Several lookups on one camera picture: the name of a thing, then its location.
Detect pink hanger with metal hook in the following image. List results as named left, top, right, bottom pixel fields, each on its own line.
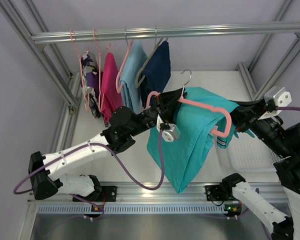
left=146, top=69, right=233, bottom=138

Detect teal trousers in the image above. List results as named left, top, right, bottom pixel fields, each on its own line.
left=146, top=86, right=256, bottom=195

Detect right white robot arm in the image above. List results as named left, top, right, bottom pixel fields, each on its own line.
left=220, top=100, right=300, bottom=240

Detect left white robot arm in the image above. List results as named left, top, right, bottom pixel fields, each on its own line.
left=28, top=89, right=187, bottom=200

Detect navy blue trousers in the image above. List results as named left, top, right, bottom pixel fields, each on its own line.
left=139, top=40, right=171, bottom=108

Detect grey hanger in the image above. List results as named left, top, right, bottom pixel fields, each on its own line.
left=134, top=37, right=171, bottom=88

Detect magenta trousers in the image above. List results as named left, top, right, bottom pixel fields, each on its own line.
left=100, top=52, right=123, bottom=123

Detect pink hanger of blue trousers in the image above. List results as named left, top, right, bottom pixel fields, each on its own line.
left=115, top=29, right=134, bottom=94

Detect pink hanger of magenta trousers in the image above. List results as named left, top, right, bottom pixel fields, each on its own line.
left=92, top=28, right=111, bottom=112

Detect light blue trousers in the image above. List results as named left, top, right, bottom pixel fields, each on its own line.
left=119, top=40, right=147, bottom=114

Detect purple patterned trousers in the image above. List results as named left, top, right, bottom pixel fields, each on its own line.
left=81, top=50, right=109, bottom=127

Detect white plastic basket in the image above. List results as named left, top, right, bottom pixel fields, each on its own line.
left=224, top=133, right=282, bottom=173

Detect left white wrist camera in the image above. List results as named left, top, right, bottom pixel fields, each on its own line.
left=156, top=116, right=180, bottom=143

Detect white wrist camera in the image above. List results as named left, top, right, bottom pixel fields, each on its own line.
left=258, top=86, right=292, bottom=120
left=156, top=116, right=180, bottom=143

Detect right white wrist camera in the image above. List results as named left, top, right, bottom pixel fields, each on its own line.
left=258, top=86, right=292, bottom=120

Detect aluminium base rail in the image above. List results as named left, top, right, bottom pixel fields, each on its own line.
left=27, top=181, right=300, bottom=204

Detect left aluminium frame struts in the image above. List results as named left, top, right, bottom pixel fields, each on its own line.
left=0, top=0, right=82, bottom=152

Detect aluminium frame struts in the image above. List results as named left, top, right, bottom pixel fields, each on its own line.
left=237, top=0, right=300, bottom=107
left=0, top=0, right=82, bottom=152

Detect right aluminium frame struts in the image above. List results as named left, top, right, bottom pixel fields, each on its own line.
left=237, top=0, right=300, bottom=107

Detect aluminium hanging rail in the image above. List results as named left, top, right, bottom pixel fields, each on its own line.
left=31, top=21, right=300, bottom=45

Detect white slotted cable duct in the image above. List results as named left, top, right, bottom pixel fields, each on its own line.
left=37, top=203, right=232, bottom=215

